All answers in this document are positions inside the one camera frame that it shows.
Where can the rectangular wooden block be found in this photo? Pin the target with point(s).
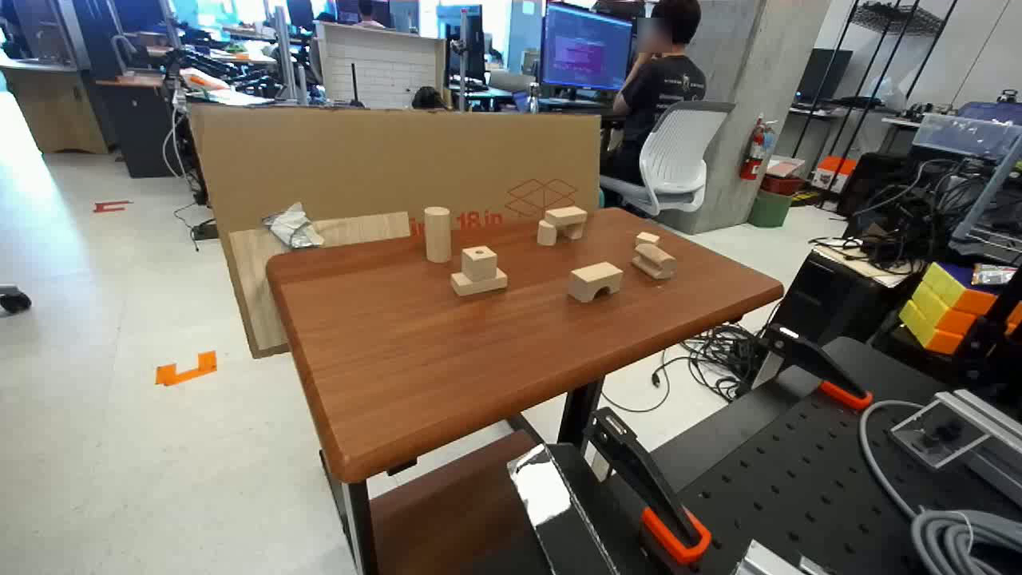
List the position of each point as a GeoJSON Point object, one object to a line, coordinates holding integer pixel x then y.
{"type": "Point", "coordinates": [567, 214]}

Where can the flat wooden base block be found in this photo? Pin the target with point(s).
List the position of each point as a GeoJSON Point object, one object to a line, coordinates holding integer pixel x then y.
{"type": "Point", "coordinates": [473, 286]}

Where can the wooden cube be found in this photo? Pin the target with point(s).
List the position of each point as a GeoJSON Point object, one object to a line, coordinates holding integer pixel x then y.
{"type": "Point", "coordinates": [479, 264]}

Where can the small wooden cylinder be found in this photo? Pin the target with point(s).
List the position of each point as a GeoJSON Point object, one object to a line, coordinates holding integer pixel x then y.
{"type": "Point", "coordinates": [547, 233]}

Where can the wooden arch block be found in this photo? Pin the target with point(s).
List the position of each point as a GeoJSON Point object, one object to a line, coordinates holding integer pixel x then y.
{"type": "Point", "coordinates": [596, 276]}

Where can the tall wooden cylinder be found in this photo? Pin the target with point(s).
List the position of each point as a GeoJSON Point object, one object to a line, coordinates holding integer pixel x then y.
{"type": "Point", "coordinates": [438, 233]}

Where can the black table leg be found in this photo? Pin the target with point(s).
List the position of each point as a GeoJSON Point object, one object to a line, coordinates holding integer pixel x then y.
{"type": "Point", "coordinates": [579, 410]}
{"type": "Point", "coordinates": [357, 529]}

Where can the square wooden block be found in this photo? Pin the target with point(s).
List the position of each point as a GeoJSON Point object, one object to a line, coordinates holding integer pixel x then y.
{"type": "Point", "coordinates": [652, 258]}

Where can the shiny metal plate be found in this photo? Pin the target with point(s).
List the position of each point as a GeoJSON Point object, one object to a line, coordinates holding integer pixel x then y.
{"type": "Point", "coordinates": [545, 491]}

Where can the white office chair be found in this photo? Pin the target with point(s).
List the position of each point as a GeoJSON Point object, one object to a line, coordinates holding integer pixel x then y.
{"type": "Point", "coordinates": [677, 154]}

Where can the crumpled silver plastic bag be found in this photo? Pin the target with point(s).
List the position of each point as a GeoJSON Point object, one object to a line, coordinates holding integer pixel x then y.
{"type": "Point", "coordinates": [291, 225]}

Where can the person in black shirt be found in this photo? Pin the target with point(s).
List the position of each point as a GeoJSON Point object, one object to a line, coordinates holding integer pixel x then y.
{"type": "Point", "coordinates": [659, 91]}

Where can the computer monitor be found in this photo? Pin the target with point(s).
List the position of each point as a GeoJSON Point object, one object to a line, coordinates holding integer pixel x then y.
{"type": "Point", "coordinates": [586, 48]}

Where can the white panel board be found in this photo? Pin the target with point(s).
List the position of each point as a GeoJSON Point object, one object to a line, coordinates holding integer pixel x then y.
{"type": "Point", "coordinates": [385, 64]}

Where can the plywood board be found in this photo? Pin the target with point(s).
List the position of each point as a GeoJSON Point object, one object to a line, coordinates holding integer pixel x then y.
{"type": "Point", "coordinates": [249, 289]}

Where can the green bin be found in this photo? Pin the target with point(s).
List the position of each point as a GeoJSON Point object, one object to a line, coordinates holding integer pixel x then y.
{"type": "Point", "coordinates": [770, 208]}

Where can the red fire extinguisher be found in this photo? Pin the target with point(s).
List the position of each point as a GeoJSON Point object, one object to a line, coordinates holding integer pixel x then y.
{"type": "Point", "coordinates": [756, 149]}

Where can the black cabinet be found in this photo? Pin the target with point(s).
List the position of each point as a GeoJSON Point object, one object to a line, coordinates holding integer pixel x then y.
{"type": "Point", "coordinates": [832, 298]}

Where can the black perforated mounting board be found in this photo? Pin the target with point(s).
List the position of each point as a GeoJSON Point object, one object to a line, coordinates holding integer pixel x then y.
{"type": "Point", "coordinates": [808, 491]}

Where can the black metal shelf rack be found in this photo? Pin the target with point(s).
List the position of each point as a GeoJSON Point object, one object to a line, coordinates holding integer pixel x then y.
{"type": "Point", "coordinates": [871, 75]}

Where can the silver electrical box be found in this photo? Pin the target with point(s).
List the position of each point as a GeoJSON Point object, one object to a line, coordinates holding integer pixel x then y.
{"type": "Point", "coordinates": [942, 434]}

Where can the black caster wheel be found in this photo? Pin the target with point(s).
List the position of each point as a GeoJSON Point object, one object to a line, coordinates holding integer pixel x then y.
{"type": "Point", "coordinates": [12, 303]}

